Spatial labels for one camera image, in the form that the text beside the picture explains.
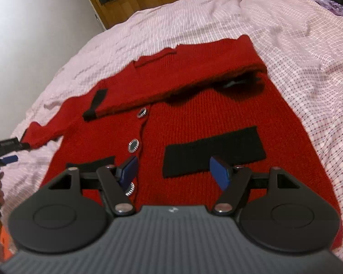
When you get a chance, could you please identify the red knit cardigan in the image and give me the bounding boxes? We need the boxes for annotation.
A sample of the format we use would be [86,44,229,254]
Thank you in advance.
[21,34,343,253]

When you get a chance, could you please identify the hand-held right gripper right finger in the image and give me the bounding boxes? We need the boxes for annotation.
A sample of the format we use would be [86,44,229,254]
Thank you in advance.
[210,156,302,216]

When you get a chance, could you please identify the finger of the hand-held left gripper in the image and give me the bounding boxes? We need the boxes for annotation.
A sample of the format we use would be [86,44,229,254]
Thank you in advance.
[0,139,31,152]
[0,155,19,166]

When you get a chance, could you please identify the pink checked bed sheet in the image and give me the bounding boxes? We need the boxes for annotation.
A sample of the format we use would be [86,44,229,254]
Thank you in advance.
[0,0,343,264]

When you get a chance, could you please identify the orange object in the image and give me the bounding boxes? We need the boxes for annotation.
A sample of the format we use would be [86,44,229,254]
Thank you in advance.
[0,225,13,261]

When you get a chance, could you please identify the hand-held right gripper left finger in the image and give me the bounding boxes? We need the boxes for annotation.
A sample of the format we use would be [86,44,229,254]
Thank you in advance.
[48,156,138,216]

